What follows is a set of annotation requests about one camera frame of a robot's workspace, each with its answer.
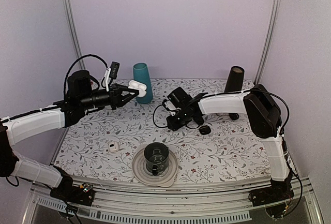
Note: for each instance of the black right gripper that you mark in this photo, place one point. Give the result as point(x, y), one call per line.
point(174, 127)

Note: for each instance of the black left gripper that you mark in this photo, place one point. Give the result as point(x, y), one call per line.
point(116, 99)

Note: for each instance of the white earbuds charging case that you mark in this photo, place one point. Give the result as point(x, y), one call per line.
point(138, 86)

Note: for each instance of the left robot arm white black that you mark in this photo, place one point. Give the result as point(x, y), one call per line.
point(18, 128)

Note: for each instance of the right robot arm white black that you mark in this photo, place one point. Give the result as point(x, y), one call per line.
point(257, 103)

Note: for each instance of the black earbud case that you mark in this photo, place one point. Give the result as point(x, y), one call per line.
point(205, 130)

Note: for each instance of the small white earbud case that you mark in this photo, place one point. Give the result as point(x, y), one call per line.
point(113, 147)

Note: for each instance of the teal plastic cup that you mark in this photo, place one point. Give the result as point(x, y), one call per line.
point(141, 74)

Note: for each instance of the white floral table mat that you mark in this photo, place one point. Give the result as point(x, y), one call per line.
point(231, 152)

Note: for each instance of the dark brown plastic cup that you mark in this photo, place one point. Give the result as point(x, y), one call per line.
point(235, 79)

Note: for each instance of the dark green glass mug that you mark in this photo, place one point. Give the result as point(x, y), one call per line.
point(157, 158)

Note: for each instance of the beige round plate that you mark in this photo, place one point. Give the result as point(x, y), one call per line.
point(164, 180)

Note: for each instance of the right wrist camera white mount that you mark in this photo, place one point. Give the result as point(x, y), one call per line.
point(168, 105)

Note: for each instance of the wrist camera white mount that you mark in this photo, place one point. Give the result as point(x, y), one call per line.
point(168, 105)
point(111, 74)

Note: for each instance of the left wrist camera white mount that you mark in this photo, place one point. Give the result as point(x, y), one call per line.
point(111, 74)

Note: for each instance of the left aluminium frame post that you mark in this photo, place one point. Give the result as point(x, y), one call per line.
point(72, 27)

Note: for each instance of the aluminium frame post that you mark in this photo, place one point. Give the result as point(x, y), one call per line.
point(268, 40)
point(72, 27)

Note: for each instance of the aluminium front rail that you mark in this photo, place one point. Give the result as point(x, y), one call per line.
point(224, 202)

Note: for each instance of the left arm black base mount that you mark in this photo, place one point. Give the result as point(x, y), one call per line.
point(67, 192)

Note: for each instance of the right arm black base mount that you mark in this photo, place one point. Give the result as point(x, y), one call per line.
point(278, 191)

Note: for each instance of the right aluminium frame post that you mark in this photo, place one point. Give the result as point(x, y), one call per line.
point(268, 40)

